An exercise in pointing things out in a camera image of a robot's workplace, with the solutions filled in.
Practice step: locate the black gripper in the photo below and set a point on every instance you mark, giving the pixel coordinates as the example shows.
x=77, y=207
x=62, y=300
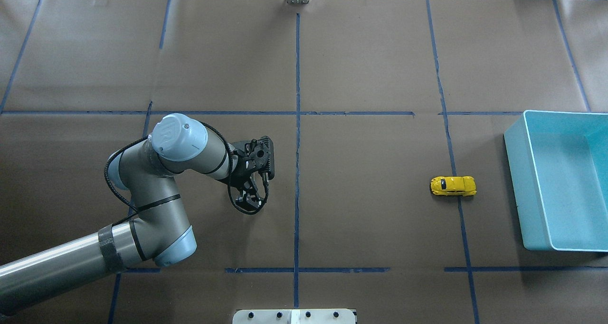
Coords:
x=242, y=180

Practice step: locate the yellow beetle toy car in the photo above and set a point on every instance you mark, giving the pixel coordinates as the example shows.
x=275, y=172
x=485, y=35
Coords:
x=453, y=186

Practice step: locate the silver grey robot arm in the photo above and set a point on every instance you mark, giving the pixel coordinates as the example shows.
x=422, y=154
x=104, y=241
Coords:
x=142, y=176

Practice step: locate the teal plastic storage bin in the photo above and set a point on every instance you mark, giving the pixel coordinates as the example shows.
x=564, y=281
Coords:
x=559, y=169

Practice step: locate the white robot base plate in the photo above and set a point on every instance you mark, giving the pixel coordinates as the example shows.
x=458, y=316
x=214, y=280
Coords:
x=295, y=316

